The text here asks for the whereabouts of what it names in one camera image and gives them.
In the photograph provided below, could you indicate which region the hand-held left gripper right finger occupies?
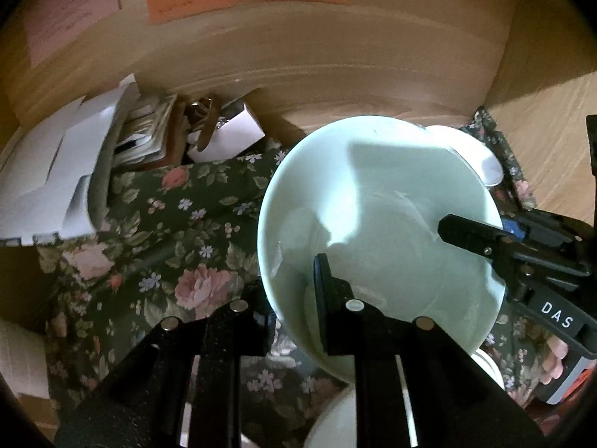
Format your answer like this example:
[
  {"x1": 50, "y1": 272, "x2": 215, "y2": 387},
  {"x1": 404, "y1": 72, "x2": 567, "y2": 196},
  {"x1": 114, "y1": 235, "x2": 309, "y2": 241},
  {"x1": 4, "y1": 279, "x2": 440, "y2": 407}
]
[{"x1": 312, "y1": 253, "x2": 546, "y2": 448}]

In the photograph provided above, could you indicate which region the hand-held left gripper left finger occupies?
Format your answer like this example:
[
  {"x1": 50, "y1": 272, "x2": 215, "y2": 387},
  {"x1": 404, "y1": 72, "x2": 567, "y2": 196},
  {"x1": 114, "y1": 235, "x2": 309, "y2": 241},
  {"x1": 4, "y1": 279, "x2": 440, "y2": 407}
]
[{"x1": 53, "y1": 284, "x2": 276, "y2": 448}]

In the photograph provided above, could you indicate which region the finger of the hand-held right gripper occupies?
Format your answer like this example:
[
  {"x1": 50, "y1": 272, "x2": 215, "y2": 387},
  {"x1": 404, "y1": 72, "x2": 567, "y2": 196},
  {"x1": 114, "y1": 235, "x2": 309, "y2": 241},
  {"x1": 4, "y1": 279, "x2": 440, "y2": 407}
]
[
  {"x1": 437, "y1": 214, "x2": 507, "y2": 258},
  {"x1": 503, "y1": 212, "x2": 591, "y2": 269}
]

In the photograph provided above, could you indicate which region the light green bowl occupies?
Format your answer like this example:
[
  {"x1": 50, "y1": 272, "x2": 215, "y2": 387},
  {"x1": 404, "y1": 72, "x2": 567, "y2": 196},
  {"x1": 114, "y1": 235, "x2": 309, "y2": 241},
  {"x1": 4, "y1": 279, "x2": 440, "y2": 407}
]
[{"x1": 257, "y1": 116, "x2": 507, "y2": 383}]

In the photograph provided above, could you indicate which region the large white plate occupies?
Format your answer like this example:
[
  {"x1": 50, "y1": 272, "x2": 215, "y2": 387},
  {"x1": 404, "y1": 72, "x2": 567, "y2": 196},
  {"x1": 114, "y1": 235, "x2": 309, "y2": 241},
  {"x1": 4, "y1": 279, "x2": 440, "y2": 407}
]
[{"x1": 303, "y1": 350, "x2": 509, "y2": 448}]

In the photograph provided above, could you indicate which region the person's right hand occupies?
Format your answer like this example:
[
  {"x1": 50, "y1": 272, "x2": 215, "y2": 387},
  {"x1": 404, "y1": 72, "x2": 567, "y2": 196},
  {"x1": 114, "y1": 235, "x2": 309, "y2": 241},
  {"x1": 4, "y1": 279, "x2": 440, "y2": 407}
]
[{"x1": 543, "y1": 335, "x2": 569, "y2": 384}]

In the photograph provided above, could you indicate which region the small white bowl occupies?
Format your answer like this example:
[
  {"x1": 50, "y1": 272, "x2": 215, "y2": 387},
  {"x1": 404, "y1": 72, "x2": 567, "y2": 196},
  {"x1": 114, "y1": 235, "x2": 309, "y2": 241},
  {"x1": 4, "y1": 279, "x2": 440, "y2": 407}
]
[{"x1": 422, "y1": 124, "x2": 504, "y2": 187}]

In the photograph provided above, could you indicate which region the dark floral cloth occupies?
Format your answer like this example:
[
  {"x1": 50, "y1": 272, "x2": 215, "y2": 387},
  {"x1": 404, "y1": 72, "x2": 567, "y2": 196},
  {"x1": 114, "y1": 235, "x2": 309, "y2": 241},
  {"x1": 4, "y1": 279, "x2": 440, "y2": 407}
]
[{"x1": 35, "y1": 107, "x2": 556, "y2": 448}]

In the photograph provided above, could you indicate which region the small white box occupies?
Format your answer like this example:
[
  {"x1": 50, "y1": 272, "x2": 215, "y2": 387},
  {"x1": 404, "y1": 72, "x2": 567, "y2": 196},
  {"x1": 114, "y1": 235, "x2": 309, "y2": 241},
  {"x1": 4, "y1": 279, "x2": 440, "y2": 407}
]
[{"x1": 187, "y1": 103, "x2": 266, "y2": 164}]

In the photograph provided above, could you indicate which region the stack of booklets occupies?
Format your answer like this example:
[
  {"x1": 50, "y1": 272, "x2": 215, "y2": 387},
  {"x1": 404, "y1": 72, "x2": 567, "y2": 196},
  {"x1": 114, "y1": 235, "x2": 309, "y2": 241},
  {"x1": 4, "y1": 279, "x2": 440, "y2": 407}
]
[{"x1": 112, "y1": 93, "x2": 178, "y2": 165}]

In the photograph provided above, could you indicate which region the stack of white papers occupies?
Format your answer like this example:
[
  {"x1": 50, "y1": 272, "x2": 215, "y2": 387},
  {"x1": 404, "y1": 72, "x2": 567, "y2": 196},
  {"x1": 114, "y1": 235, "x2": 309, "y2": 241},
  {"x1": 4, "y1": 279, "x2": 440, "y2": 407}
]
[{"x1": 0, "y1": 74, "x2": 141, "y2": 246}]

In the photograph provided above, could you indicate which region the pink paper note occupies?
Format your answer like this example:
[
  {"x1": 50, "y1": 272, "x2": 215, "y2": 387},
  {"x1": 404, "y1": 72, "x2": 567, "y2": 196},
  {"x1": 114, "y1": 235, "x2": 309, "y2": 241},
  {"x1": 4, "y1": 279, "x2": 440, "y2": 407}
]
[{"x1": 23, "y1": 0, "x2": 123, "y2": 68}]

